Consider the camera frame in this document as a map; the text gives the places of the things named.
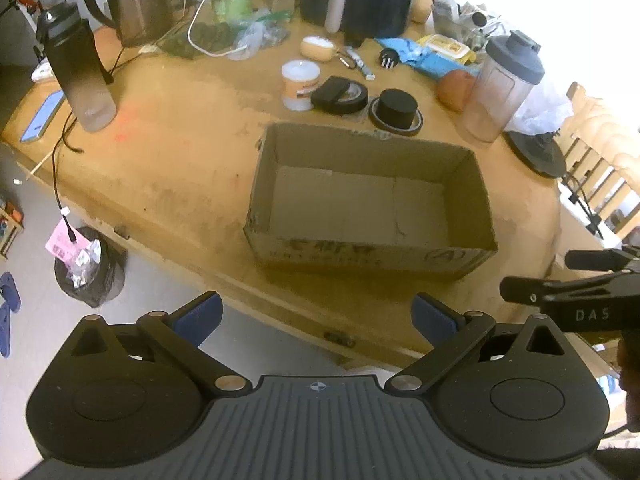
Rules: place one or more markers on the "green label jar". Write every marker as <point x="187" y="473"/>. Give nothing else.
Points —
<point x="232" y="10"/>

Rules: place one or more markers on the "blue smartphone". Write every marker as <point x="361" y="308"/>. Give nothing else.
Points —
<point x="45" y="113"/>

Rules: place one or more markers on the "blue wet wipes pack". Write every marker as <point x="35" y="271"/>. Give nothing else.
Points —
<point x="423" y="59"/>

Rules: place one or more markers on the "wooden chair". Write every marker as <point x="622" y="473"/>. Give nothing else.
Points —
<point x="601" y="181"/>

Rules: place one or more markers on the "clear crumpled plastic bag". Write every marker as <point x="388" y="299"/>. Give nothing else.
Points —
<point x="261" y="30"/>

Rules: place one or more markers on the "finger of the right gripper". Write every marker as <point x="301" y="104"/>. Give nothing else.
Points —
<point x="542" y="290"/>
<point x="602" y="260"/>

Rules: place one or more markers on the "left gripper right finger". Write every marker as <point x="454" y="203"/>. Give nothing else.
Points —
<point x="454" y="336"/>

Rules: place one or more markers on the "black round plug adapter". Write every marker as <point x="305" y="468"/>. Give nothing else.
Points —
<point x="388" y="58"/>

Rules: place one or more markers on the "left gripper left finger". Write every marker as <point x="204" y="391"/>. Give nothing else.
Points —
<point x="177" y="338"/>

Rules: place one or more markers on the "black trash bin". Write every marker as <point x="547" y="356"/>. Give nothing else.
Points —
<point x="95" y="275"/>

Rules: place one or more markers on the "shiba dog earbud case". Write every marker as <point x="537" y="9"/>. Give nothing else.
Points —
<point x="317" y="49"/>

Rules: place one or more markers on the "black kettle base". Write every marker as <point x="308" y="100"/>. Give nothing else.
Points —
<point x="539" y="153"/>

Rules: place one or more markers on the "silver metal cylinder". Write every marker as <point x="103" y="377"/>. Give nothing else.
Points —
<point x="478" y="21"/>

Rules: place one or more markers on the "black tinted water bottle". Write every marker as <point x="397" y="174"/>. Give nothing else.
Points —
<point x="69" y="46"/>

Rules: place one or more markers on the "clear shaker bottle grey lid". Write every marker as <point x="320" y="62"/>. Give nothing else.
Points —
<point x="512" y="68"/>

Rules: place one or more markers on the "yellow wet wipes pack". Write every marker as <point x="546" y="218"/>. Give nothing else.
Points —
<point x="448" y="47"/>

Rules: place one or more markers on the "brown round pear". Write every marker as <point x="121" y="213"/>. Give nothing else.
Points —
<point x="454" y="88"/>

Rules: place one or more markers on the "black electrical tape roll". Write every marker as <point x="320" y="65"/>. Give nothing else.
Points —
<point x="353" y="100"/>

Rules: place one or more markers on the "open cardboard box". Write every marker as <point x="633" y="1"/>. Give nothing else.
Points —
<point x="333" y="198"/>

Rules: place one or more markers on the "small black rectangular box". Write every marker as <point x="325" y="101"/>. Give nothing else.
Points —
<point x="330" y="91"/>

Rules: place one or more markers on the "white plastic jar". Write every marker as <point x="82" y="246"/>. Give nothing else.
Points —
<point x="300" y="78"/>

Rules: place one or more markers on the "marbled pocket knife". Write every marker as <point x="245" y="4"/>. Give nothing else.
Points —
<point x="362" y="66"/>

